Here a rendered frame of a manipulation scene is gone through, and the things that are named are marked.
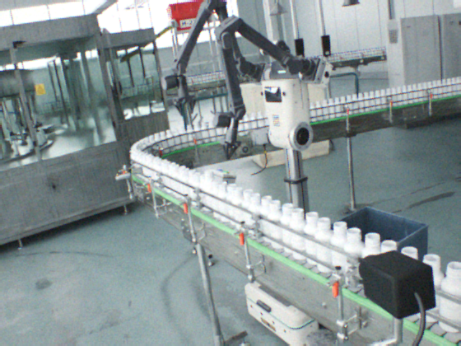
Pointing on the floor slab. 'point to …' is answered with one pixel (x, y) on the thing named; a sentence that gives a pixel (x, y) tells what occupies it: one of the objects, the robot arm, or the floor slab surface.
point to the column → (271, 21)
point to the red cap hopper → (185, 14)
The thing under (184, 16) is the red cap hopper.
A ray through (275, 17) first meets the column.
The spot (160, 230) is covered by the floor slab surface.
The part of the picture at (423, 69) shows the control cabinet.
